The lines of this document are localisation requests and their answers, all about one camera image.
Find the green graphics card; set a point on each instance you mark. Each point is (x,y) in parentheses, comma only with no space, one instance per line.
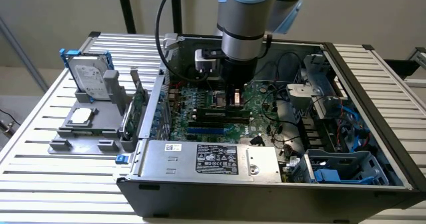
(135,109)

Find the aluminium frame with black bracket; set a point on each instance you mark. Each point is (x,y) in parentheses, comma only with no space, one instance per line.
(406,64)

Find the black stand pole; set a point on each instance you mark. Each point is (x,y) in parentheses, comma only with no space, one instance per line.
(177,12)
(127,7)

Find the green motherboard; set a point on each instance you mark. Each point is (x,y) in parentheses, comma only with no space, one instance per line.
(260,124)

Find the silver hard disk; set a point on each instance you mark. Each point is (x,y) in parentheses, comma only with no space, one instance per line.
(89,79)

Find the blue plastic clip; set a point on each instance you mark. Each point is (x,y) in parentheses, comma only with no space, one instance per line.
(121,159)

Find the blue disk caddy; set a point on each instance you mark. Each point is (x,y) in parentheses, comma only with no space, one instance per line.
(71,53)

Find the black open PC case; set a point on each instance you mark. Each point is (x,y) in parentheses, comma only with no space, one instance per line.
(233,199)

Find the blue expansion slot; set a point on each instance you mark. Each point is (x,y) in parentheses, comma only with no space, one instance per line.
(208,131)

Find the grey parts rack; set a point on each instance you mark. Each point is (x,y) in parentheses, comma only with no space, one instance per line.
(83,136)

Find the black RAM slot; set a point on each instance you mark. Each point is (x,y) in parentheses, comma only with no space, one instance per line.
(216,120)

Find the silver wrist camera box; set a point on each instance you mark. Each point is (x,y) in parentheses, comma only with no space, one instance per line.
(204,59)

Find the blue grey plastic disk bay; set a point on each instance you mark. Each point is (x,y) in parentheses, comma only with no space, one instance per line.
(349,166)

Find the silver power supply unit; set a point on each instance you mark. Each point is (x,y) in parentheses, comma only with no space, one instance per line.
(180,162)

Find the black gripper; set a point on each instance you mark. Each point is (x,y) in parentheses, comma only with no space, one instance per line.
(239,70)

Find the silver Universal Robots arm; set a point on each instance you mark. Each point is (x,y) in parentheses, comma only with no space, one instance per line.
(244,22)

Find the CPU socket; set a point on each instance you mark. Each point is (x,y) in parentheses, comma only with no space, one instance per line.
(216,98)

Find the green RAM stick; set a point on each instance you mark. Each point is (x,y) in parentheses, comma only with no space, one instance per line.
(220,114)

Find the silver CPU chip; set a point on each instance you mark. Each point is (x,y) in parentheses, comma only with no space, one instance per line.
(81,115)

